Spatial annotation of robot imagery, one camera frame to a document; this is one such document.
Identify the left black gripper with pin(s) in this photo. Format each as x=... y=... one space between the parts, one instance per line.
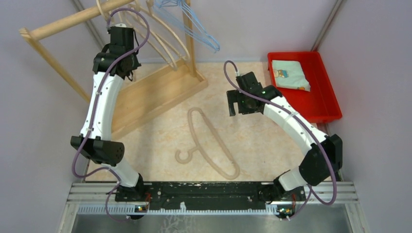
x=136 y=64

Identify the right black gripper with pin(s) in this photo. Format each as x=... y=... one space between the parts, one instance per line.
x=233 y=97

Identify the beige plastic hanger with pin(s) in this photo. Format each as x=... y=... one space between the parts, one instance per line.
x=104 y=14
x=150 y=5
x=161 y=45
x=204 y=148

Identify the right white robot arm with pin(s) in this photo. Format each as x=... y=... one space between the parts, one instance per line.
x=323 y=154

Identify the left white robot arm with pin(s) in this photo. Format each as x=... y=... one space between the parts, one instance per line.
x=114 y=64

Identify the folded light green cloth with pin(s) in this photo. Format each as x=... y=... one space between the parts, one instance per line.
x=290 y=75

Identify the red plastic bin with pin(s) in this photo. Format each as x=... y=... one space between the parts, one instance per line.
x=319 y=105

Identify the wooden clothes rack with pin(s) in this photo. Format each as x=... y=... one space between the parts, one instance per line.
x=139 y=102

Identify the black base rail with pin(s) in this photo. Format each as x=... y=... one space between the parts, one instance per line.
x=208 y=196

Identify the white cable duct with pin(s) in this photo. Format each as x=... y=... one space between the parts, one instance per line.
x=134 y=210

